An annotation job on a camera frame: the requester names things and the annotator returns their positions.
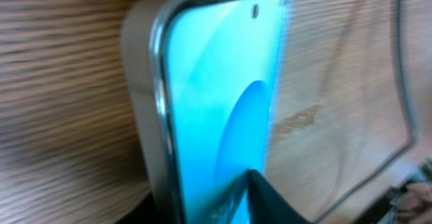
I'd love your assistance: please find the black charger cable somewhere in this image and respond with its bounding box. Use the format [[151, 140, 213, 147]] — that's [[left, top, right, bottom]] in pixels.
[[312, 0, 419, 224]]

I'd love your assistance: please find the smartphone with cyan screen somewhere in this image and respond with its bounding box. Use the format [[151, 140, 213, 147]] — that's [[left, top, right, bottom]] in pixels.
[[121, 0, 292, 223]]

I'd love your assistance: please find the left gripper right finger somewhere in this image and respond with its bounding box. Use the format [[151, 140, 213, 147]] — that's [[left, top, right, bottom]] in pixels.
[[247, 170, 311, 224]]

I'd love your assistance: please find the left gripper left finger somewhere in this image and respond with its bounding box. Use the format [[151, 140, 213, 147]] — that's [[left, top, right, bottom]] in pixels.
[[115, 192, 159, 224]]

